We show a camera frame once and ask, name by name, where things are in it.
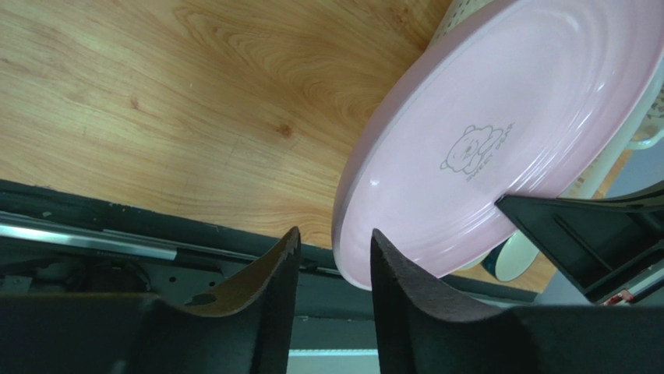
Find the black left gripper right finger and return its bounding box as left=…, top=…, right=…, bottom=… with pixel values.
left=370, top=230, right=663, bottom=373

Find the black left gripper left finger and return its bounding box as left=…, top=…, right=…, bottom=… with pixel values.
left=1, top=228, right=302, bottom=373

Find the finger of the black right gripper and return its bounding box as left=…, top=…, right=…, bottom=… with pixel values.
left=496, top=182, right=663, bottom=304

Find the white bowl with dark exterior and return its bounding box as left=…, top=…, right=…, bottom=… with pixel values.
left=460, top=231, right=540, bottom=282

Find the pink plastic plate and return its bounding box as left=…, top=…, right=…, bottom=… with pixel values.
left=331, top=1, right=663, bottom=290

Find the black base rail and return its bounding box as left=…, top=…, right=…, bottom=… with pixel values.
left=0, top=178, right=538, bottom=374

